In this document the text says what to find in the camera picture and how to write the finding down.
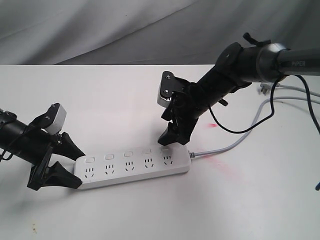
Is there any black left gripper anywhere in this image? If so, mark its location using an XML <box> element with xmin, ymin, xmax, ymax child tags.
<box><xmin>21</xmin><ymin>107</ymin><xmax>86</xmax><ymax>191</ymax></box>

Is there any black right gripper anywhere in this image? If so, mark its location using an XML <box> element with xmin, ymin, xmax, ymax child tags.
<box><xmin>157</xmin><ymin>78</ymin><xmax>208</xmax><ymax>146</ymax></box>

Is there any white five-socket power strip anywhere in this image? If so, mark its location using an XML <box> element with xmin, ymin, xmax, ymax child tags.
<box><xmin>74</xmin><ymin>83</ymin><xmax>320</xmax><ymax>191</ymax></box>

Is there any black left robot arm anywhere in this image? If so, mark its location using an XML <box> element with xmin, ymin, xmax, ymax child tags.
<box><xmin>0</xmin><ymin>103</ymin><xmax>85</xmax><ymax>191</ymax></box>

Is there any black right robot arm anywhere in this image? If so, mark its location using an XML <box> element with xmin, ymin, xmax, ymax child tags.
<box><xmin>157</xmin><ymin>32</ymin><xmax>320</xmax><ymax>146</ymax></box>

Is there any white backdrop cloth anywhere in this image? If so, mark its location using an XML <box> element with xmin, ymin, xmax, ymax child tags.
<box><xmin>0</xmin><ymin>0</ymin><xmax>320</xmax><ymax>65</ymax></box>

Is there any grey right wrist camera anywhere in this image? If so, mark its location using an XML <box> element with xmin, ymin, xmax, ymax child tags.
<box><xmin>157</xmin><ymin>71</ymin><xmax>179</xmax><ymax>108</ymax></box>

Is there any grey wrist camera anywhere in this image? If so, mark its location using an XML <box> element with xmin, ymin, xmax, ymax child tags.
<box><xmin>157</xmin><ymin>71</ymin><xmax>179</xmax><ymax>108</ymax></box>
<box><xmin>45</xmin><ymin>103</ymin><xmax>67</xmax><ymax>136</ymax></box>

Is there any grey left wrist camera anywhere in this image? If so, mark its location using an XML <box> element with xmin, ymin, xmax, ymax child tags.
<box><xmin>45</xmin><ymin>103</ymin><xmax>67</xmax><ymax>136</ymax></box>

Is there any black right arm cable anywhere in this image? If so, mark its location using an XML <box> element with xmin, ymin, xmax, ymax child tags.
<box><xmin>207</xmin><ymin>73</ymin><xmax>320</xmax><ymax>192</ymax></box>

